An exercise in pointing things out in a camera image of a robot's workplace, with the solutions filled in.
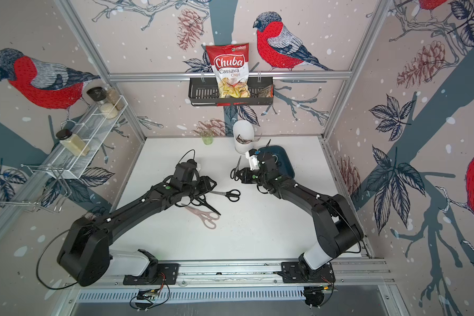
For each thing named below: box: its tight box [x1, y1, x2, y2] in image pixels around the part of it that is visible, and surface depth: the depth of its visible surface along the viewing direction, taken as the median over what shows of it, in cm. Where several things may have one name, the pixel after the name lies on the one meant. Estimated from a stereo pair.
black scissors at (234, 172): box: [229, 155, 242, 182], surface depth 89 cm
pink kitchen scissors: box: [184, 205, 221, 230], surface depth 90 cm
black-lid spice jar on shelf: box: [86, 86, 119, 120], surface depth 83 cm
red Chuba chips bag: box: [205, 42, 251, 99], surface depth 84 cm
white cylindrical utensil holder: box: [233, 119, 255, 155], surface depth 109 cm
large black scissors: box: [190, 193, 222, 216], surface depth 94 cm
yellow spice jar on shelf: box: [55, 129, 91, 157], surface depth 69 cm
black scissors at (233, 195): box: [210, 188, 241, 203], surface depth 97 cm
